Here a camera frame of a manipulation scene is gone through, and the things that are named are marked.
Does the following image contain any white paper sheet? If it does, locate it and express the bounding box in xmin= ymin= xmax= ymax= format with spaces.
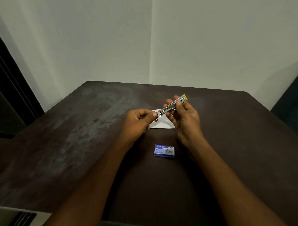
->
xmin=149 ymin=109 xmax=176 ymax=129

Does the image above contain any person's right hand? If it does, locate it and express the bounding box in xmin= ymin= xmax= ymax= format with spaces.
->
xmin=163 ymin=95 xmax=206 ymax=149

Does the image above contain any silver stapler with yellow end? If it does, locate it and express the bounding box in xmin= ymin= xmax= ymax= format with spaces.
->
xmin=156 ymin=94 xmax=188 ymax=120

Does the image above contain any white vented appliance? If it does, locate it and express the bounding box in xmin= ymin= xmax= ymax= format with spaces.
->
xmin=0 ymin=206 xmax=53 ymax=226

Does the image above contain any person's left forearm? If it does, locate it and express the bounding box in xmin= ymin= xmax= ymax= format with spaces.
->
xmin=43 ymin=139 xmax=131 ymax=226

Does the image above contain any person's right forearm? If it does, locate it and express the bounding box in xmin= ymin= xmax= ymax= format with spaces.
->
xmin=186 ymin=138 xmax=288 ymax=226

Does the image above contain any dark door frame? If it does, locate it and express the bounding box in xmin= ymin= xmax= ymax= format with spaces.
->
xmin=0 ymin=37 xmax=45 ymax=140

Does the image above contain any blue staple box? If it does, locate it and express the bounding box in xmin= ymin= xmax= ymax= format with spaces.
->
xmin=154 ymin=144 xmax=175 ymax=159

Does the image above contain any person's left hand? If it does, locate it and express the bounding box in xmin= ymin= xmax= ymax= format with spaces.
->
xmin=119 ymin=108 xmax=159 ymax=147

